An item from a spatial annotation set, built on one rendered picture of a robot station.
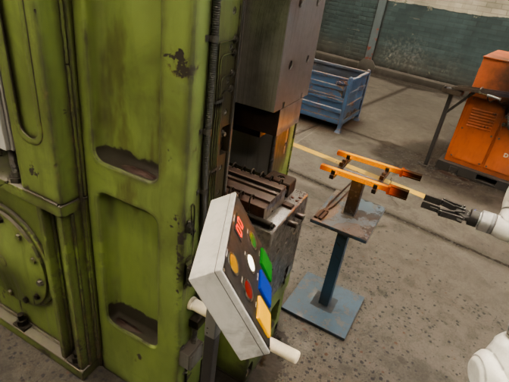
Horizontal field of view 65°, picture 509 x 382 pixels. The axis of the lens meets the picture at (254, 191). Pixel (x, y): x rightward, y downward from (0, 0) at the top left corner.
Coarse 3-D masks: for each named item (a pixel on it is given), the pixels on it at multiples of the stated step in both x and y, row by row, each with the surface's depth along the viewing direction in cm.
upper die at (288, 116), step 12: (240, 108) 138; (252, 108) 135; (288, 108) 137; (300, 108) 148; (240, 120) 139; (252, 120) 137; (264, 120) 135; (276, 120) 133; (288, 120) 140; (264, 132) 137; (276, 132) 135
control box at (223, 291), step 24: (216, 216) 106; (240, 216) 110; (216, 240) 95; (240, 240) 103; (216, 264) 87; (240, 264) 97; (216, 288) 87; (240, 288) 92; (216, 312) 90; (240, 312) 90; (240, 336) 94; (264, 336) 97
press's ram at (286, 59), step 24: (264, 0) 114; (288, 0) 111; (312, 0) 124; (264, 24) 117; (288, 24) 114; (312, 24) 131; (264, 48) 120; (288, 48) 120; (312, 48) 138; (240, 72) 127; (264, 72) 123; (288, 72) 126; (240, 96) 130; (264, 96) 126; (288, 96) 133
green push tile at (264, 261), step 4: (264, 252) 119; (260, 256) 115; (264, 256) 117; (260, 260) 114; (264, 260) 116; (268, 260) 120; (260, 264) 113; (264, 264) 115; (268, 264) 118; (264, 268) 114; (268, 268) 117; (264, 272) 114; (268, 272) 115; (268, 276) 115
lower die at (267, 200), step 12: (228, 180) 163; (240, 180) 162; (264, 180) 167; (228, 192) 157; (252, 192) 157; (264, 192) 159; (252, 204) 151; (264, 204) 152; (276, 204) 161; (264, 216) 153
